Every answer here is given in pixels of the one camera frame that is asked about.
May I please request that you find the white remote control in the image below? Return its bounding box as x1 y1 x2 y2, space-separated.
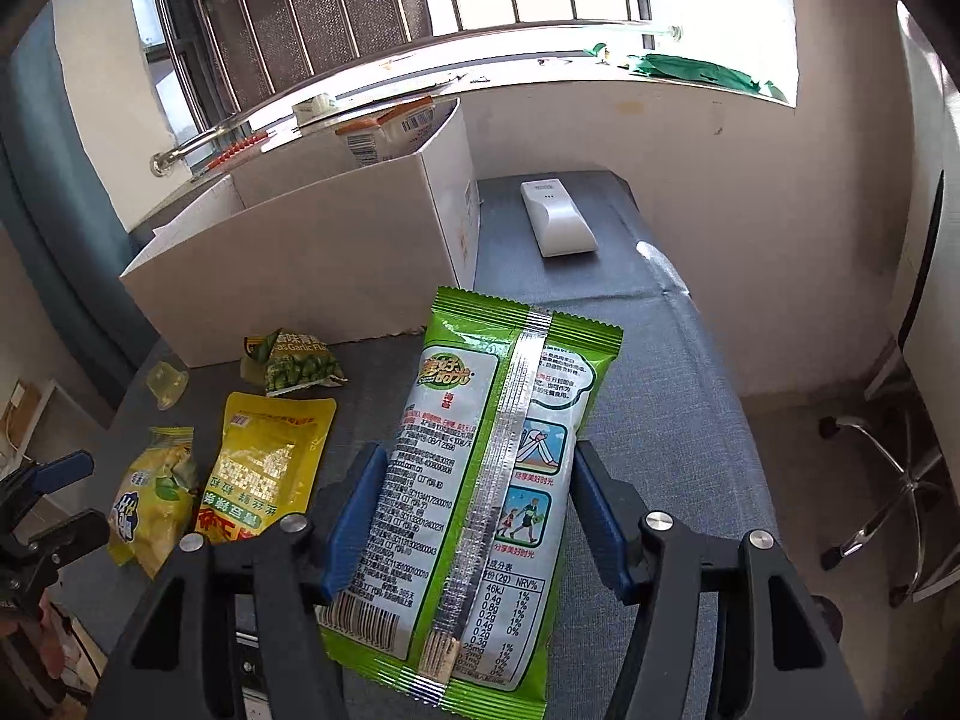
520 176 599 260

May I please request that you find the white standing appliance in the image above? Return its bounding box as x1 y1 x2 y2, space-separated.
889 0 960 391

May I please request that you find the orange white snack packet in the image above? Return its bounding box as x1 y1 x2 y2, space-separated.
335 96 440 167

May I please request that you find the white cardboard box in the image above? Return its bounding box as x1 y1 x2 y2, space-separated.
120 96 481 370

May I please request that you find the green plastic packet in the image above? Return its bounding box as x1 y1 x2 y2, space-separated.
626 52 788 102

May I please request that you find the small yellow jelly cup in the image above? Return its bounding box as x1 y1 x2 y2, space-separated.
146 361 188 411

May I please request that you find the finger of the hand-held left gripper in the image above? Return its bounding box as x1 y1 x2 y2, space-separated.
0 450 96 541
15 508 111 586

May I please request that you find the brown cardboard piece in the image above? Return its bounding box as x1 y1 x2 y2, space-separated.
0 379 46 458

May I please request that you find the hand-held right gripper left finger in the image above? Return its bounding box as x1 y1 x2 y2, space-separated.
90 441 387 720

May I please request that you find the yellow packet with blue letters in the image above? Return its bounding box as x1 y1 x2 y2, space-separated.
107 426 200 580

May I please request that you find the metal window railing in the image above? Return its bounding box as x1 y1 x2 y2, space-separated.
146 0 683 181

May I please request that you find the brown mesh cloth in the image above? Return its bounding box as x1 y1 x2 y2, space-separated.
202 0 436 110

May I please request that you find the chrome chair base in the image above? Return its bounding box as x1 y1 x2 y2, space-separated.
817 345 960 608

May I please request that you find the green pea snack packet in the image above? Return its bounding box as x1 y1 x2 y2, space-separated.
240 328 350 398

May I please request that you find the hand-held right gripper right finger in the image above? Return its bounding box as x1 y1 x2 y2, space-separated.
574 441 856 720

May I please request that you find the teal curtain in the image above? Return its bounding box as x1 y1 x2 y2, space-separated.
0 0 158 421

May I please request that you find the green seaweed snack packet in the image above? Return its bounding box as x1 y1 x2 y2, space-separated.
319 285 625 720

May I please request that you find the yellow red snack packet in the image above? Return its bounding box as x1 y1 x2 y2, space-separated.
191 390 337 547

